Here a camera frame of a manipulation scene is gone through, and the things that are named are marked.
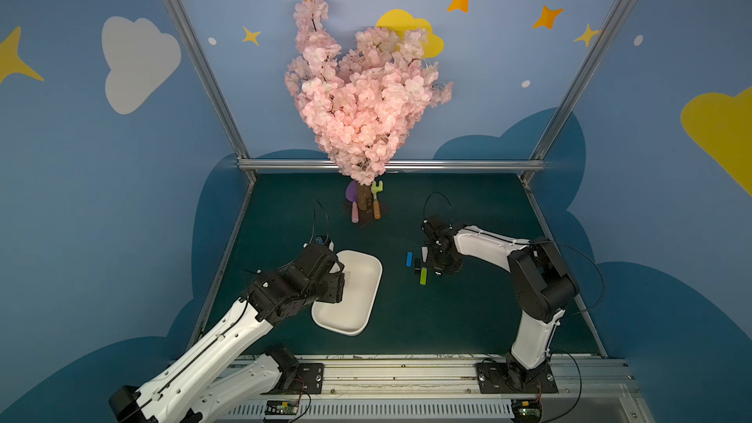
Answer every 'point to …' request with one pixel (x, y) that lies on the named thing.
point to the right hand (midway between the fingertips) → (438, 264)
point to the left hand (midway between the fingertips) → (334, 276)
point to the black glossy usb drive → (417, 264)
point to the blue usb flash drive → (409, 259)
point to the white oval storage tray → (362, 271)
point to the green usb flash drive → (423, 275)
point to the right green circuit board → (526, 410)
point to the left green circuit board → (281, 407)
